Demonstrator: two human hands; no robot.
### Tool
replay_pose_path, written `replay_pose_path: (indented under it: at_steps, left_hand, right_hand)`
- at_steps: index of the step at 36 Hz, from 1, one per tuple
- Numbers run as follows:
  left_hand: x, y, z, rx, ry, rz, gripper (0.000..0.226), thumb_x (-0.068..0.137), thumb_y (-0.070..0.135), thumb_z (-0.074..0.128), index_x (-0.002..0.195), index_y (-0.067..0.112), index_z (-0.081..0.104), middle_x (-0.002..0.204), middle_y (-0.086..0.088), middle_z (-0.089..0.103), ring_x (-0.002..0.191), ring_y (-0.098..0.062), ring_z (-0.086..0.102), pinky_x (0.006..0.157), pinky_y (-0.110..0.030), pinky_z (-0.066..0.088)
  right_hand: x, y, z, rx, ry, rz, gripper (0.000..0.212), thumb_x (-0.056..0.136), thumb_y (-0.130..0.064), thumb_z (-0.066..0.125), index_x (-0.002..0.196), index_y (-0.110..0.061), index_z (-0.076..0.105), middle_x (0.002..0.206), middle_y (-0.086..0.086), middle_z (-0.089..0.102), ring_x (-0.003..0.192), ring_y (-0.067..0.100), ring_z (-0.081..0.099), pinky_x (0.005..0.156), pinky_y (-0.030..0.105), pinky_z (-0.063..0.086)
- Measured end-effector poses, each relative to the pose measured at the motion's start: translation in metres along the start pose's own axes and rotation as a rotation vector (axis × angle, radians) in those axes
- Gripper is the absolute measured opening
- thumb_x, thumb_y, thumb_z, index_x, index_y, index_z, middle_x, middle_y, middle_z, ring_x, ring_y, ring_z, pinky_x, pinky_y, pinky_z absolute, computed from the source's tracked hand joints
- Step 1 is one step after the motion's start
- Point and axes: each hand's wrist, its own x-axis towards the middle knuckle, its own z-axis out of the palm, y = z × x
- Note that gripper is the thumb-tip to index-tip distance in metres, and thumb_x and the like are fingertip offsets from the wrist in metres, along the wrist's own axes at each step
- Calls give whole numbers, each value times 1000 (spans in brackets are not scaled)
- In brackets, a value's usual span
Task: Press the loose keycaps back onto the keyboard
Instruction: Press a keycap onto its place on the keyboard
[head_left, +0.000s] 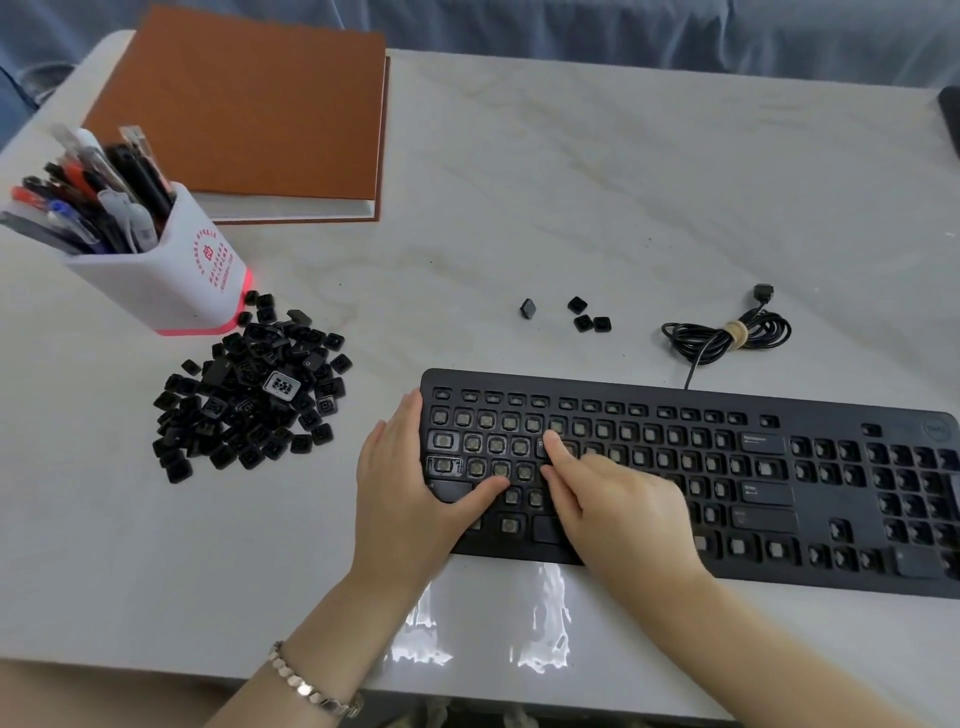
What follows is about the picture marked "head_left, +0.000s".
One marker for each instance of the person's left forearm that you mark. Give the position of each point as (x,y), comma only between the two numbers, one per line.
(322,645)

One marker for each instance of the bunch of pens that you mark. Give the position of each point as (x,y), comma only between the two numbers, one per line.
(90,202)

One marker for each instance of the person's left thumb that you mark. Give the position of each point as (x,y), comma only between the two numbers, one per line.
(480,499)

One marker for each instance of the person's right hand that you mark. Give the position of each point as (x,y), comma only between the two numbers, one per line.
(630,525)

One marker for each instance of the black computer keyboard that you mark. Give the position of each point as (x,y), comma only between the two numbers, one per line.
(787,480)

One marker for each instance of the black flat device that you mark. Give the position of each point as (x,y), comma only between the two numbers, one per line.
(951,120)

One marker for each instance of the person's left hand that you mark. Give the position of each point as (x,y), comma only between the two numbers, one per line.
(397,495)

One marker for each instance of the white pen holder red base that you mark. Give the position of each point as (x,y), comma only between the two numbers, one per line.
(172,281)

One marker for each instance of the person's right thumb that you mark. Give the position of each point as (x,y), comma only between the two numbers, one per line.
(561,499)

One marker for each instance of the person's right forearm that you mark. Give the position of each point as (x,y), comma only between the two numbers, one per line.
(757,660)

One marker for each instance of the black keycap with white label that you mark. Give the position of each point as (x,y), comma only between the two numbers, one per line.
(282,385)

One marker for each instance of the brown hardcover notebook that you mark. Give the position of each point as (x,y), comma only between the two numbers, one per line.
(240,105)

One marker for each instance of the pile of black keycaps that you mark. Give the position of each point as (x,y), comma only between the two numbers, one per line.
(240,409)

